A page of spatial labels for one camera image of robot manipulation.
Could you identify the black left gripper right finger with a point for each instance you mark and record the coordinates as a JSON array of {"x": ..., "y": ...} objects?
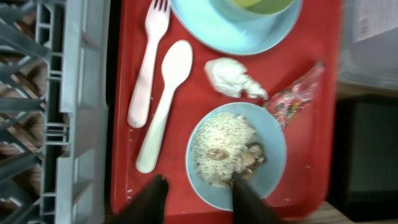
[{"x": 248, "y": 208}]

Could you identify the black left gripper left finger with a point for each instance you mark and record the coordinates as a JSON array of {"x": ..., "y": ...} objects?
[{"x": 148, "y": 206}]

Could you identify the light blue food bowl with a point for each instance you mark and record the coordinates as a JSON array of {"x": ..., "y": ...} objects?
[{"x": 266, "y": 176}]

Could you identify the red candy wrapper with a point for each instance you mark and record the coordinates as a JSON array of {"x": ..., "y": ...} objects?
[{"x": 284, "y": 105}]

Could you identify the white napkin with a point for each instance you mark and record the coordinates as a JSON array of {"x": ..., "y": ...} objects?
[{"x": 228, "y": 77}]

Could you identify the white plastic spoon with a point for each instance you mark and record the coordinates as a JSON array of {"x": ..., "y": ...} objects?
[{"x": 176, "y": 67}]

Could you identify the pink plastic fork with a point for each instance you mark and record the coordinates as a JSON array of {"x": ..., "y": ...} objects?
[{"x": 156, "y": 25}]

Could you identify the grey dishwasher rack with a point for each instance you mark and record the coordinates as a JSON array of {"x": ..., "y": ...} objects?
[{"x": 58, "y": 121}]

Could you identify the rice and meat leftovers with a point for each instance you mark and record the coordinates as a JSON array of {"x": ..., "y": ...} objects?
[{"x": 226, "y": 144}]

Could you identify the red plastic tray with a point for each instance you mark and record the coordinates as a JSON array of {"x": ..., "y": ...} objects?
[{"x": 304, "y": 184}]

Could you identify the black plastic tray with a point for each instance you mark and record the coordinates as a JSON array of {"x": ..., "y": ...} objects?
[{"x": 363, "y": 180}]

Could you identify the light blue plate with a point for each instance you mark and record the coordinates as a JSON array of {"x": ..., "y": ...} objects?
[{"x": 225, "y": 28}]

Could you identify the clear plastic bin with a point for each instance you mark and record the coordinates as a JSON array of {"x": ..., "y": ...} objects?
[{"x": 368, "y": 55}]

